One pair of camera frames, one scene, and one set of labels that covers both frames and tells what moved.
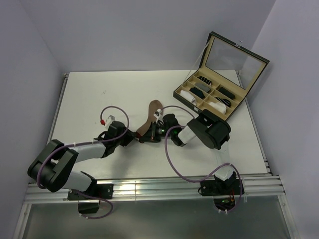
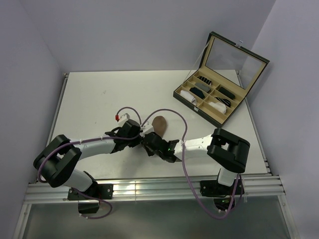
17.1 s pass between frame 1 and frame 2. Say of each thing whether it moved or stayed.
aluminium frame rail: stayed
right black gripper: moved
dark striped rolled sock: stayed
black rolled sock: stayed
